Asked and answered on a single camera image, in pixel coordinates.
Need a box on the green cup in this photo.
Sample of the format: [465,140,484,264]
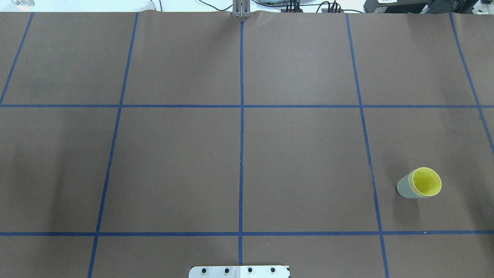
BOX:
[396,172,428,198]

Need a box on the yellow cup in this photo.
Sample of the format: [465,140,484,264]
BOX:
[409,167,442,198]

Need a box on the brown paper table cover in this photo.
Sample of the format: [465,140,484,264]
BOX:
[0,10,493,278]

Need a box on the black box with label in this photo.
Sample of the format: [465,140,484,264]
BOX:
[363,0,434,14]

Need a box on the aluminium frame post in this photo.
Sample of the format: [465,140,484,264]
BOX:
[232,0,252,18]

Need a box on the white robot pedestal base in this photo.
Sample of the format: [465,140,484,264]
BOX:
[188,265,291,278]

